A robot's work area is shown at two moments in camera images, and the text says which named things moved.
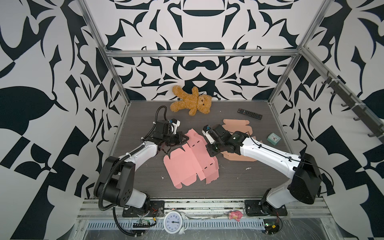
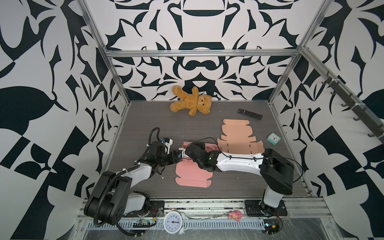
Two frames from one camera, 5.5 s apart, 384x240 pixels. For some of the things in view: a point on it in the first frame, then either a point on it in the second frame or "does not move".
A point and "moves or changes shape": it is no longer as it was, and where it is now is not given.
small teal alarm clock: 273,139 does not move
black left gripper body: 171,139 to 166,159
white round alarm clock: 174,222 does not move
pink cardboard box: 183,166 moves or changes shape
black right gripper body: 213,149 to 201,145
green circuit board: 271,226 does not move
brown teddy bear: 193,103 does not move
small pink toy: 236,214 does not move
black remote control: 248,113 does not move
